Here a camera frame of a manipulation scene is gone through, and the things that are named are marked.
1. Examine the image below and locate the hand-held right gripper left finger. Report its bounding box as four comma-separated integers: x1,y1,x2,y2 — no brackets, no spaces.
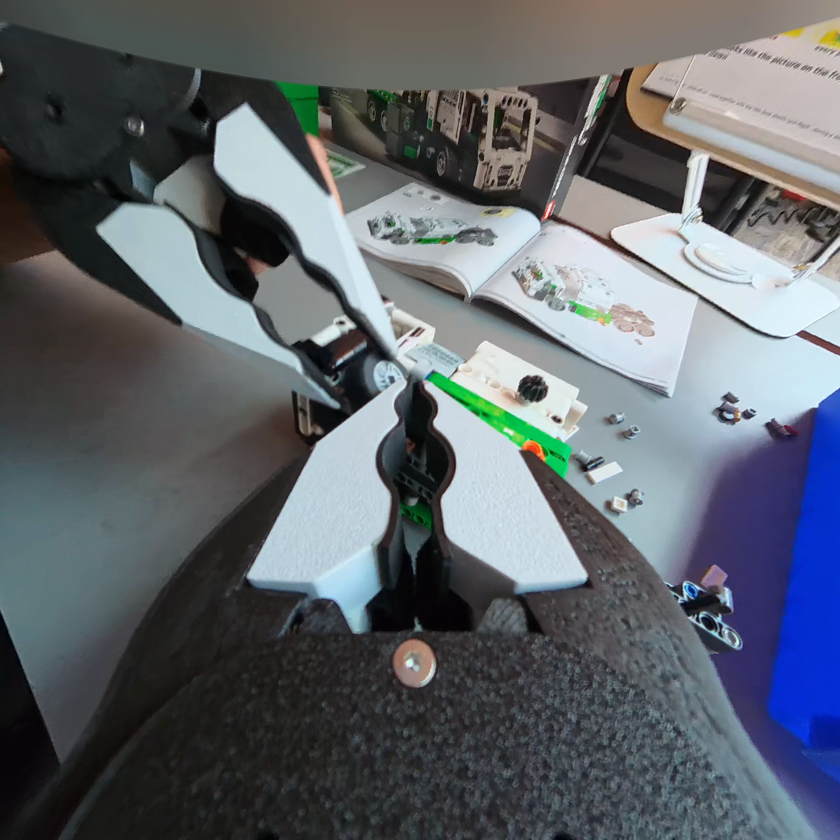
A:
246,381,409,636

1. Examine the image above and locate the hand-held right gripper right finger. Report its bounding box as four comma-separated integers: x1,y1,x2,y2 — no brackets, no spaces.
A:
419,381,589,632

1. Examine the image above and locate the white document stand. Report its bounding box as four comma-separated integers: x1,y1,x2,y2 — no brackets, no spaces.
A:
610,147,840,339

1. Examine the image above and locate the black lego set box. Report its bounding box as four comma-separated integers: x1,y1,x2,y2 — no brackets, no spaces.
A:
319,66,621,221

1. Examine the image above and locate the green box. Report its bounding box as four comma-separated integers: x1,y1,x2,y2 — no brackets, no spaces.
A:
276,81,320,137

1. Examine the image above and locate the open lego instruction booklet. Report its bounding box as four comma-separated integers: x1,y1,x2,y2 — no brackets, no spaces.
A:
346,182,700,398

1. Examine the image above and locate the wooden clipboard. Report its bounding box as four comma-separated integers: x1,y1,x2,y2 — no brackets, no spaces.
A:
623,20,840,211

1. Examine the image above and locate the person's left hand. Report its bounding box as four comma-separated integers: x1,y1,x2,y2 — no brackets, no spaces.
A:
244,133,347,282

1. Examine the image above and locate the printed instruction sheet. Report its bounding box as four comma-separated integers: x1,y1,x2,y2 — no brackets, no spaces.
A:
640,16,840,142

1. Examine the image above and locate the white green lego truck model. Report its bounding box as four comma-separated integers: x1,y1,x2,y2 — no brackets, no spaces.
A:
290,308,581,526

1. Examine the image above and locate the black lego beam assembly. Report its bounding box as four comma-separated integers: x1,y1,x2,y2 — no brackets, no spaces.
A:
666,577,746,654

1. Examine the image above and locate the blue plastic bin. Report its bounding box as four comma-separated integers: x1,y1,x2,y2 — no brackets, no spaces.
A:
764,387,840,765

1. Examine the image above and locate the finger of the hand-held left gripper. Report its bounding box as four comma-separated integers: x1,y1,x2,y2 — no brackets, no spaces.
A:
154,101,401,365
96,202,350,409

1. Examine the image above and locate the black lego wheel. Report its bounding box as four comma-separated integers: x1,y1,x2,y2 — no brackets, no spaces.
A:
344,351,409,398

